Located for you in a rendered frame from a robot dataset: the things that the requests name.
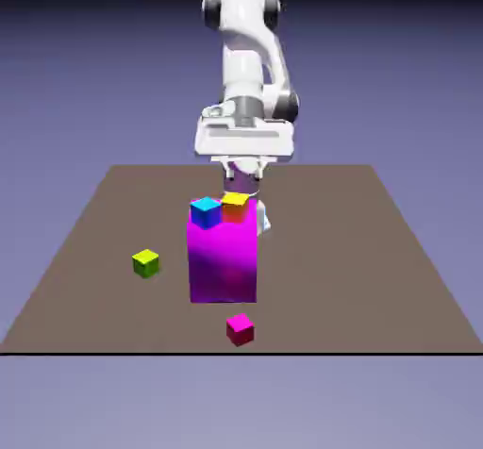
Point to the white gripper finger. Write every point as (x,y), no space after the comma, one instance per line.
(228,168)
(259,169)

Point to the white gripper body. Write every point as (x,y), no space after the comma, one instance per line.
(244,141)

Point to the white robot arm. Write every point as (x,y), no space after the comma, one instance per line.
(241,41)

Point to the small orange cube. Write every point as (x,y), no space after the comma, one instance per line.
(234,209)

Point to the small blue cube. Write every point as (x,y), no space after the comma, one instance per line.
(205,213)

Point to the small yellow-green cube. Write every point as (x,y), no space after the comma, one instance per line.
(145,263)

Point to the small pink cube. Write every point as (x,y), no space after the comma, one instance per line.
(240,329)

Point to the large magenta box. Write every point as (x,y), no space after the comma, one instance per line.
(222,260)

